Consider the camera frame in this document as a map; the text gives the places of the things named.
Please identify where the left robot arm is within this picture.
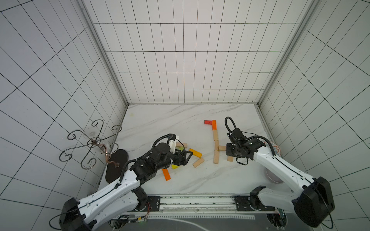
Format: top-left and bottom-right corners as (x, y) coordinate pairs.
(58, 141), (193, 231)

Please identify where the amber yellow block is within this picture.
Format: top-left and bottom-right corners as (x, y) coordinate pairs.
(189, 148), (202, 158)

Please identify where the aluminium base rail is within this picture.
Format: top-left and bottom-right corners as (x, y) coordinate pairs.
(83, 193), (316, 216)

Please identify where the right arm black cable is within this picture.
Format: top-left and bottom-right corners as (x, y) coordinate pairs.
(225, 116), (277, 157)

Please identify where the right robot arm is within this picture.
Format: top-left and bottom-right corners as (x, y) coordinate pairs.
(226, 136), (335, 228)

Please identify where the orange block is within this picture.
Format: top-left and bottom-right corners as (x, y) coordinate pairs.
(212, 120), (217, 130)
(162, 168), (171, 181)

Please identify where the natural wood block diagonal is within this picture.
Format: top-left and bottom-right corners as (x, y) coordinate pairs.
(214, 140), (219, 150)
(193, 158), (205, 168)

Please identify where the natural wood block top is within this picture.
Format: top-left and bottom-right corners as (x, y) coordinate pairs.
(176, 142), (188, 148)

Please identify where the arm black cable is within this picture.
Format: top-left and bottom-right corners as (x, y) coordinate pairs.
(225, 116), (277, 157)
(152, 133), (175, 148)

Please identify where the natural wood block bottom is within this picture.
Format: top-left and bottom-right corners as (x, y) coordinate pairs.
(213, 150), (220, 164)

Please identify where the purple bowl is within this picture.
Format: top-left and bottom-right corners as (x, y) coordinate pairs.
(266, 168), (284, 184)

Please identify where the metal scroll wall ornament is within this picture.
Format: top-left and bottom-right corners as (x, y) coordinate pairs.
(59, 119), (122, 170)

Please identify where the black round plate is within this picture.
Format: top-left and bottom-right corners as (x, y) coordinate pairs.
(105, 149), (129, 184)

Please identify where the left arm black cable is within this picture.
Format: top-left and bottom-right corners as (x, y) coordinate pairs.
(152, 133), (175, 148)

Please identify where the patterned red blue plate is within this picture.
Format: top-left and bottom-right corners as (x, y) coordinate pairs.
(273, 145), (281, 156)

